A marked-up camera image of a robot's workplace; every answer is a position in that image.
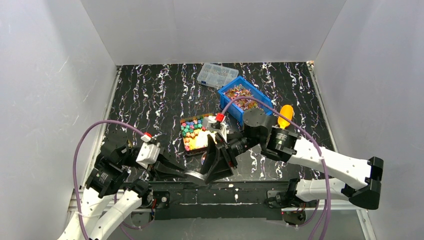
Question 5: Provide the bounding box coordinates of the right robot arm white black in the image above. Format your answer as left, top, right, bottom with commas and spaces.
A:
200, 108, 384, 210

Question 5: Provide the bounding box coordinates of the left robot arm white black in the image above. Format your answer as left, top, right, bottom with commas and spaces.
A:
59, 139, 185, 240

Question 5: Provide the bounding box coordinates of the blue bin of lollipops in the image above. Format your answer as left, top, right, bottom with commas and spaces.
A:
217, 75, 275, 127

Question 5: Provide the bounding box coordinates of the yellow plastic scoop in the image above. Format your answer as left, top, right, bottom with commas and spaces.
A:
277, 104, 294, 129

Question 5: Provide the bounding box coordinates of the clear plastic jar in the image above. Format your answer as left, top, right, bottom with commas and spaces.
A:
200, 152, 207, 172

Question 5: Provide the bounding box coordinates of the tin tray of star candies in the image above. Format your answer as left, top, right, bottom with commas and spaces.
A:
179, 113, 215, 156

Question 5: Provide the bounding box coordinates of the clear plastic compartment box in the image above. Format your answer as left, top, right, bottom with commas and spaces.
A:
197, 63, 239, 90

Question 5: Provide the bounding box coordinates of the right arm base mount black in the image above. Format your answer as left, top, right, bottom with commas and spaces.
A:
265, 190, 306, 226

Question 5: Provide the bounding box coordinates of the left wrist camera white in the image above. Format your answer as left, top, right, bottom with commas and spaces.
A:
136, 132, 161, 170

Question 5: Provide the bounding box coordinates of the white round jar lid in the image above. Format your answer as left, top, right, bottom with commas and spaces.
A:
183, 170, 205, 183

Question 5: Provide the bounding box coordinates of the aluminium frame rail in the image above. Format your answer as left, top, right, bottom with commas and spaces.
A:
67, 190, 365, 212

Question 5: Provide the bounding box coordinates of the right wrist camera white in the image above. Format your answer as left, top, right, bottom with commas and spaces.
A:
202, 113, 227, 140

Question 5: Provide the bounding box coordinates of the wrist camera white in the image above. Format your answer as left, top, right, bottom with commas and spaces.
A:
136, 132, 161, 170
202, 113, 227, 140

